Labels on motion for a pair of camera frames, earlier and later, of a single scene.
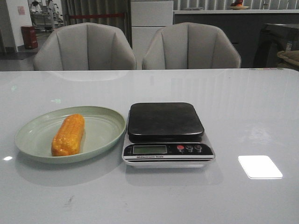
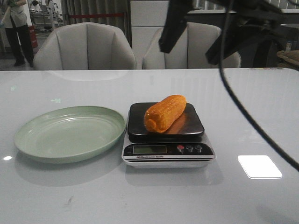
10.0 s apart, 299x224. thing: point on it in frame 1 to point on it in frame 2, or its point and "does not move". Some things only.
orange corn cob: x=67 y=139 to x=162 y=115
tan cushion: x=292 y=56 does not move
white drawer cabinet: x=146 y=17 does not move
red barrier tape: x=90 y=16 does not move
